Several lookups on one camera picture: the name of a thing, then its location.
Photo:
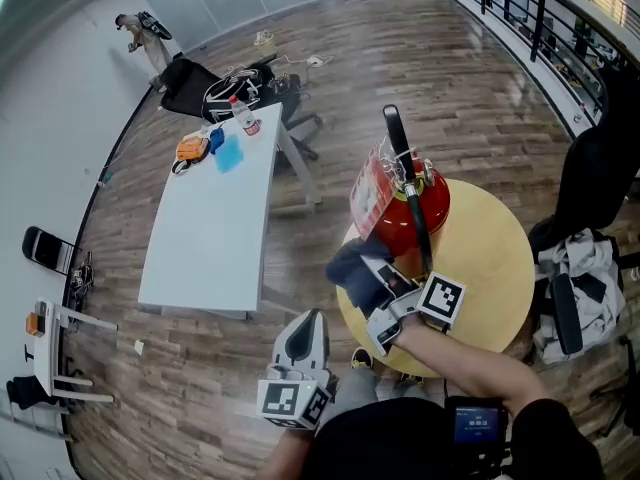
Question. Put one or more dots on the orange pouch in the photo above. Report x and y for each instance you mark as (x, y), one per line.
(191, 150)

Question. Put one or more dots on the red fire extinguisher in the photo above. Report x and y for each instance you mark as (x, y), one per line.
(390, 223)

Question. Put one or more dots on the person's left forearm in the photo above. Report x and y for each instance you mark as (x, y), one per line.
(290, 453)

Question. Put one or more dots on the person's right shoe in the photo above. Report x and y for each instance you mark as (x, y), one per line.
(410, 379)

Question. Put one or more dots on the white paper sheet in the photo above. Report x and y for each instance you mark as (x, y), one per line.
(139, 347)

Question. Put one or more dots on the small beige basket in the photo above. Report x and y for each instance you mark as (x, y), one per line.
(265, 45)

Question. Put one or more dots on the grey clothing pile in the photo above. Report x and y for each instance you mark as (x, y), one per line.
(595, 313)

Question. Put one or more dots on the person's left shoe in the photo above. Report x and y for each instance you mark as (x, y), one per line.
(361, 358)

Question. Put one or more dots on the round yellow wooden table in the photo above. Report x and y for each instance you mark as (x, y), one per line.
(480, 278)

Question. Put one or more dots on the black garment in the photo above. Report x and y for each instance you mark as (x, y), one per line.
(30, 392)

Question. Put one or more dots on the red label water bottle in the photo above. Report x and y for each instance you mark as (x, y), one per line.
(245, 117)

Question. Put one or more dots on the dark blue pouch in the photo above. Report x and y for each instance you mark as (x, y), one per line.
(217, 140)

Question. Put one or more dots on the person's right forearm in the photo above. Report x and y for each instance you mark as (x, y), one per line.
(465, 363)

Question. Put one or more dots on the person's black shirt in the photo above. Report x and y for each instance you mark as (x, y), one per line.
(380, 443)

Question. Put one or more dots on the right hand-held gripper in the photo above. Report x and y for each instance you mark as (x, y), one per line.
(440, 298)

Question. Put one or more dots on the black metal railing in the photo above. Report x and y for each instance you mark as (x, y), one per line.
(537, 23)

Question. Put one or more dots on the black chest-mounted screen device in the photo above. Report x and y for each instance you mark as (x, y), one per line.
(475, 425)

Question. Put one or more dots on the black mesh office chair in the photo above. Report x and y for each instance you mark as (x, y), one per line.
(595, 178)

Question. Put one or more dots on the dark blue cloth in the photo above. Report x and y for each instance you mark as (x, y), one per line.
(350, 268)

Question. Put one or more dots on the white desk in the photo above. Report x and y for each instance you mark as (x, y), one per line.
(210, 248)

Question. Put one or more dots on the person's shoe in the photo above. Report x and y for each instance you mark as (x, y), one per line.
(410, 379)
(361, 358)

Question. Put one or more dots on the white power strip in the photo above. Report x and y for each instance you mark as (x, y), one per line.
(315, 61)

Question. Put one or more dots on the light blue cloth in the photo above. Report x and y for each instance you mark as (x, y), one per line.
(229, 155)

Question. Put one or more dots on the small white table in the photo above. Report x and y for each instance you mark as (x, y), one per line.
(52, 353)

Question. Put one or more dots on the black white backpack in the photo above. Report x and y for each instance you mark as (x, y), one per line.
(230, 93)

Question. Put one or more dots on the person's grey trousers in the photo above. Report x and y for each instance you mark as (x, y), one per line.
(355, 388)

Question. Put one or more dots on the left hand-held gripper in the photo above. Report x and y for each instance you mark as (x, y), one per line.
(287, 400)

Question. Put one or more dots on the orange box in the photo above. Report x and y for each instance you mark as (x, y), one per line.
(35, 325)

